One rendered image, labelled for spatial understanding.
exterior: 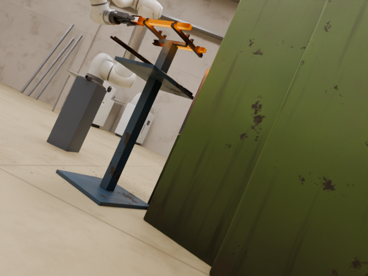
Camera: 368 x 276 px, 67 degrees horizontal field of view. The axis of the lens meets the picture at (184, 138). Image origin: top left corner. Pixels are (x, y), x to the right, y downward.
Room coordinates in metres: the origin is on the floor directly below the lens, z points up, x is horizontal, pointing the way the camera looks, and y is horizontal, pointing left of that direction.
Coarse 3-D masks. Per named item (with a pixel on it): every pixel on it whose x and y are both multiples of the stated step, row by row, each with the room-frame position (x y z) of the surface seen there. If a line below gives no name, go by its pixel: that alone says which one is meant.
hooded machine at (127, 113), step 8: (136, 96) 8.23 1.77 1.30; (128, 104) 8.21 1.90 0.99; (128, 112) 8.19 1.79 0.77; (152, 112) 8.59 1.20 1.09; (120, 120) 8.22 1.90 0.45; (128, 120) 8.17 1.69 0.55; (152, 120) 8.65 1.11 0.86; (120, 128) 8.19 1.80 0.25; (144, 128) 8.27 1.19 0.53; (120, 136) 8.22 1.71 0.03; (144, 136) 8.56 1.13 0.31; (136, 144) 8.36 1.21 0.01
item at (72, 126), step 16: (80, 80) 2.30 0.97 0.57; (80, 96) 2.30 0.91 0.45; (96, 96) 2.35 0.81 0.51; (64, 112) 2.31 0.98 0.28; (80, 112) 2.29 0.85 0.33; (96, 112) 2.47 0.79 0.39; (64, 128) 2.30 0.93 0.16; (80, 128) 2.33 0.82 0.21; (64, 144) 2.29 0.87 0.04; (80, 144) 2.45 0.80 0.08
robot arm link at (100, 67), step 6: (102, 54) 2.34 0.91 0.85; (96, 60) 2.32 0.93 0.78; (102, 60) 2.32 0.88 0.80; (108, 60) 2.35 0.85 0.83; (90, 66) 2.34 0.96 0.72; (96, 66) 2.31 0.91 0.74; (102, 66) 2.32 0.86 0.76; (108, 66) 2.33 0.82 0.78; (90, 72) 2.32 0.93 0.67; (96, 72) 2.32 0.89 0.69; (102, 72) 2.33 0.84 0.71; (108, 72) 2.33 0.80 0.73; (102, 78) 2.37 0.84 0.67
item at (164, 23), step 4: (136, 16) 1.59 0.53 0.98; (140, 16) 1.55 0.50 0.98; (140, 20) 1.56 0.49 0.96; (152, 20) 1.51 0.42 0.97; (156, 20) 1.49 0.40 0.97; (160, 20) 1.48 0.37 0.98; (164, 20) 1.46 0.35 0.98; (132, 24) 1.63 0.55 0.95; (136, 24) 1.60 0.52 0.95; (140, 24) 1.58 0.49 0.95; (152, 24) 1.52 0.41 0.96; (156, 24) 1.50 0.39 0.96; (160, 24) 1.48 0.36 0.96; (164, 24) 1.46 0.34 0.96; (168, 24) 1.44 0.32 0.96; (180, 24) 1.40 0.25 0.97; (184, 24) 1.38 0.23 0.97; (188, 24) 1.37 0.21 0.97; (180, 28) 1.42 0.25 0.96; (184, 28) 1.40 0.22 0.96; (188, 28) 1.38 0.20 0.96
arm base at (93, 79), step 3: (87, 75) 2.33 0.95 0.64; (90, 75) 2.32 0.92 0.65; (84, 78) 2.32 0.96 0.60; (87, 78) 2.27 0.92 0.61; (90, 78) 2.30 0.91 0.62; (93, 78) 2.32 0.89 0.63; (96, 78) 2.33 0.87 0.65; (90, 81) 2.31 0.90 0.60; (93, 81) 2.30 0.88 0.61; (96, 81) 2.33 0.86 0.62; (99, 81) 2.35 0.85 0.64; (102, 81) 2.38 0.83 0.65; (99, 84) 2.34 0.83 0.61; (102, 84) 2.41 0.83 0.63; (102, 87) 2.41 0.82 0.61
